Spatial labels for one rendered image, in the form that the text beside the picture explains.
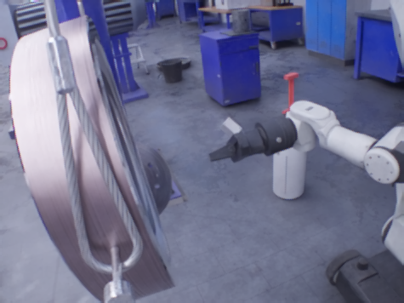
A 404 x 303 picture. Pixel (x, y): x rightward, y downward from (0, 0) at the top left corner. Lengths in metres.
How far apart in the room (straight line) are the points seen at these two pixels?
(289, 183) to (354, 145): 1.26
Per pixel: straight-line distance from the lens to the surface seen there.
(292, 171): 1.90
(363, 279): 1.42
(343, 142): 0.73
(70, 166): 0.23
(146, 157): 0.72
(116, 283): 0.23
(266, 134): 0.75
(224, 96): 3.28
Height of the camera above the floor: 1.30
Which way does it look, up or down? 30 degrees down
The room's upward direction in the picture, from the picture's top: 8 degrees counter-clockwise
